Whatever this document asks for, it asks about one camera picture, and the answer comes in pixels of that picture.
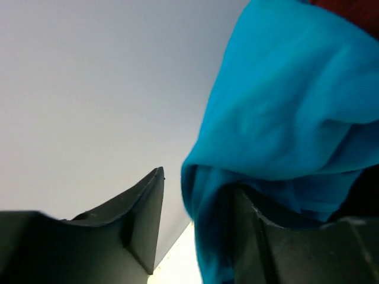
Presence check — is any folded dark red shirt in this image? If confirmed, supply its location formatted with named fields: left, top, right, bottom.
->
left=308, top=0, right=379, bottom=41

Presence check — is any blue t shirt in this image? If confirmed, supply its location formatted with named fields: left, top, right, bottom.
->
left=181, top=1, right=378, bottom=283

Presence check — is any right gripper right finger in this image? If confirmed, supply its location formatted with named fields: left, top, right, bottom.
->
left=232, top=186, right=378, bottom=283

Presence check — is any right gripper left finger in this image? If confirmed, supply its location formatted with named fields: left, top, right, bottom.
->
left=1, top=167, right=165, bottom=284

